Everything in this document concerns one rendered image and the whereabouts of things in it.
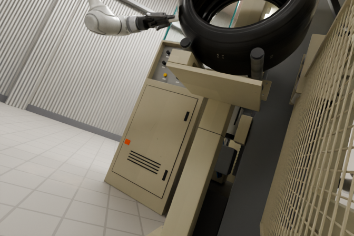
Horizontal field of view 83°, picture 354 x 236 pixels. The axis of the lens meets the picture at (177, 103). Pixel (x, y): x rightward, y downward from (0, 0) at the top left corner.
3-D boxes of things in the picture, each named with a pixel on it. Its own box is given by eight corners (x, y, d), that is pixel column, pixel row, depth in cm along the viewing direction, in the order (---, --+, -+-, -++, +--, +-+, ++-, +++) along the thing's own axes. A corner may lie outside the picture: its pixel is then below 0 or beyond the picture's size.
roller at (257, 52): (250, 85, 101) (258, 81, 100) (254, 93, 99) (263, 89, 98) (247, 50, 69) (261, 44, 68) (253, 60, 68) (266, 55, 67)
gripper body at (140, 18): (137, 12, 104) (153, 9, 100) (145, 22, 111) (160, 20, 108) (135, 24, 102) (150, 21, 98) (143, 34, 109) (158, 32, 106)
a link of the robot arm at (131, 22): (137, 22, 114) (146, 21, 111) (134, 37, 111) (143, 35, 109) (128, 11, 106) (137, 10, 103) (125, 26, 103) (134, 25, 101)
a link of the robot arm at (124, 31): (137, 35, 115) (124, 34, 103) (115, 38, 120) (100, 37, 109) (135, 15, 112) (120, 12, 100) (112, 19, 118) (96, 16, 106)
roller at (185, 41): (209, 78, 110) (202, 81, 111) (207, 71, 111) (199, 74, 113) (191, 44, 78) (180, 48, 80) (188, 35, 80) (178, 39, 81)
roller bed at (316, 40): (288, 104, 106) (303, 54, 110) (321, 112, 99) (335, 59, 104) (295, 92, 88) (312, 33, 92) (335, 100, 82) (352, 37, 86)
